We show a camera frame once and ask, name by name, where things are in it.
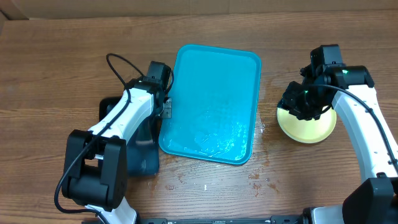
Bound yellow-rimmed plate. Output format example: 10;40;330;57
276;108;337;144

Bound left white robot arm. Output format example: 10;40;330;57
54;77;170;223

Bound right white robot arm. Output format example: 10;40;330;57
277;65;397;224

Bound teal plastic tray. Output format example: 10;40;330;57
159;44;262;166

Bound black plastic tray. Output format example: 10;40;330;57
99;96;160;177

